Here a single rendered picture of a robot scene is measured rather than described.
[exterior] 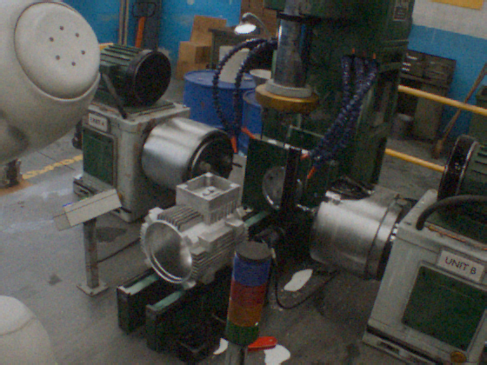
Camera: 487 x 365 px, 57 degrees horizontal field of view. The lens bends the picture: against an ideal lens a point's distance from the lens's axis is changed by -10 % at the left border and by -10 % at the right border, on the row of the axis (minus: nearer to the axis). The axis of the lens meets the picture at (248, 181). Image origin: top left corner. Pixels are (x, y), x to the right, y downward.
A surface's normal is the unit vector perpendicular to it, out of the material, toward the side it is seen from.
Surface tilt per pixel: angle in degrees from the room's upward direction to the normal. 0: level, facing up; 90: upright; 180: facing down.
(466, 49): 90
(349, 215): 54
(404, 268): 90
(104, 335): 0
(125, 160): 90
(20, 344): 63
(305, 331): 0
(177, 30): 90
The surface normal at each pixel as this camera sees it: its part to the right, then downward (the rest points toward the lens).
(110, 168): -0.57, 0.28
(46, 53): 0.82, -0.20
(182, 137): -0.24, -0.58
